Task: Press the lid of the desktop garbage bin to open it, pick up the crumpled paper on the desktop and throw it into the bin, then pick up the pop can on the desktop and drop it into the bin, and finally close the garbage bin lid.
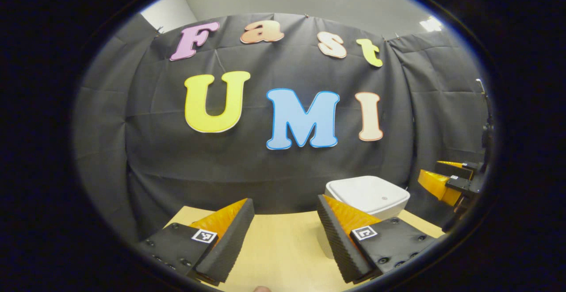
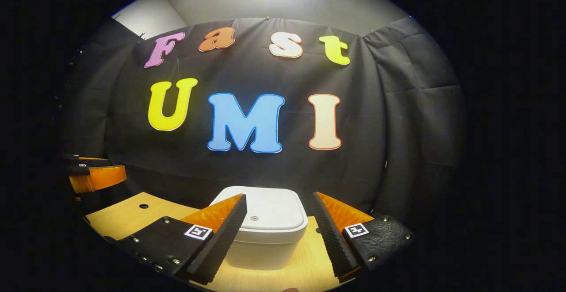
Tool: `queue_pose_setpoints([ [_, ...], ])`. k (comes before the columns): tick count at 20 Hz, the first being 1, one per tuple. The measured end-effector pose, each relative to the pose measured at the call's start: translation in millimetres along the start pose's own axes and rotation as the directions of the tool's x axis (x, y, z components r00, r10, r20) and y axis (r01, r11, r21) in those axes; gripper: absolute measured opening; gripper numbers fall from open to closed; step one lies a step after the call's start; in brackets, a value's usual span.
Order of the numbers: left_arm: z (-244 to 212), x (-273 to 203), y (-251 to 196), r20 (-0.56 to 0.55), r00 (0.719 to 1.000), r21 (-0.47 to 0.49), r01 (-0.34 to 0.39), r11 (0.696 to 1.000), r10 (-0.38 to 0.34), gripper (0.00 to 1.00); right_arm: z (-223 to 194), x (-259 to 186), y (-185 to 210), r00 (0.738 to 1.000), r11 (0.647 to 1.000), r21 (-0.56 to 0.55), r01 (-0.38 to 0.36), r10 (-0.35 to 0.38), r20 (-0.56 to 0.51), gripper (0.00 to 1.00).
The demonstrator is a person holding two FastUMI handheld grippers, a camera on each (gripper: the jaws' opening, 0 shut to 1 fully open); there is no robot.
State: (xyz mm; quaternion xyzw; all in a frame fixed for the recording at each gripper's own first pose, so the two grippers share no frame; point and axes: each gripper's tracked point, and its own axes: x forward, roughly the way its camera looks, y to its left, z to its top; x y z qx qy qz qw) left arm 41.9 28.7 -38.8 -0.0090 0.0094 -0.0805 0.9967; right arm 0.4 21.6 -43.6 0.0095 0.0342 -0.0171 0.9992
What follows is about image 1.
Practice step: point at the white desktop garbage bin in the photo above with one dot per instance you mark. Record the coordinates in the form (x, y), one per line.
(367, 192)

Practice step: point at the wooden desktop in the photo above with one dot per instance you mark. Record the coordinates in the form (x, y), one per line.
(283, 247)

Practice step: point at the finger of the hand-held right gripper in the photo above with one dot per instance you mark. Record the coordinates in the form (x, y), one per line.
(457, 185)
(453, 169)

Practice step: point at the black backdrop cloth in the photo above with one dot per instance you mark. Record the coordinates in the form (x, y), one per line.
(154, 159)

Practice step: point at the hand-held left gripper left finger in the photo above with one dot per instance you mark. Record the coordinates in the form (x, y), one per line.
(230, 243)

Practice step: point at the ceiling light panel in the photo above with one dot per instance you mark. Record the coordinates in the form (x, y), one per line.
(430, 24)

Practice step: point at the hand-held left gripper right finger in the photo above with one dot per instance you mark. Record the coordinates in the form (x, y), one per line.
(338, 247)

